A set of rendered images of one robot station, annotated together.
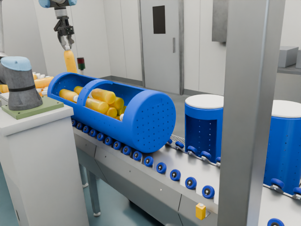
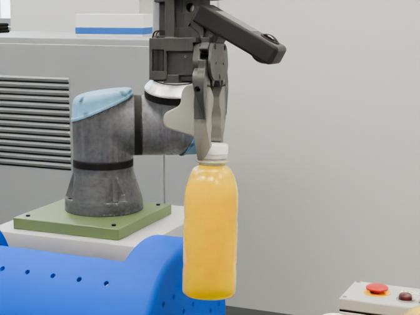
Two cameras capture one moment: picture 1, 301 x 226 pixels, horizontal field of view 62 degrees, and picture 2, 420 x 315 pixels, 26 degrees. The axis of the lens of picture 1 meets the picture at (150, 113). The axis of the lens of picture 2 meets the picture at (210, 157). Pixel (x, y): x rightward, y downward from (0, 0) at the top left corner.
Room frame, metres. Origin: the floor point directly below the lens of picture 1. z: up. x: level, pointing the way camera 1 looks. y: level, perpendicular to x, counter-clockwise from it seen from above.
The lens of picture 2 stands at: (2.83, 0.10, 1.57)
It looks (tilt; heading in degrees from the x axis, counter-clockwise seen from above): 10 degrees down; 156
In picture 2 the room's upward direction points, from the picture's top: straight up
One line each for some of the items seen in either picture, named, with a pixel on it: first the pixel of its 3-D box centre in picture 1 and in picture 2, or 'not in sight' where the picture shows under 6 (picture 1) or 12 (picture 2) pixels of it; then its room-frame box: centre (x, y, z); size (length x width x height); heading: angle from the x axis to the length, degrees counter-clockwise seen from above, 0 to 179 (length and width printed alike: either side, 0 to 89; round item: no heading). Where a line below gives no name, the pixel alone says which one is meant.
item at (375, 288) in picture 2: not in sight; (377, 289); (1.64, 0.92, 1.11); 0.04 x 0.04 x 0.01
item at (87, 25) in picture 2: not in sight; (115, 25); (-0.17, 1.06, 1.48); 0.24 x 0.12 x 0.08; 52
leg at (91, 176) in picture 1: (92, 184); not in sight; (1.72, 0.50, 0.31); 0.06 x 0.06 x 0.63; 42
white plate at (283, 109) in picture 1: (282, 108); not in sight; (1.31, -0.74, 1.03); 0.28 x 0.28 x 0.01
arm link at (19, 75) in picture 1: (17, 71); (106, 123); (1.17, 0.61, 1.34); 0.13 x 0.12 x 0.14; 72
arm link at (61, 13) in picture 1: (61, 13); not in sight; (1.77, 0.55, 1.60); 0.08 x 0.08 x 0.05
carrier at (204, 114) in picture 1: (205, 162); not in sight; (1.51, -0.36, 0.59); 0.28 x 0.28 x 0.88
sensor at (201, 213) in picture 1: (205, 207); not in sight; (0.68, -0.17, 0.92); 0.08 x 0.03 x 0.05; 132
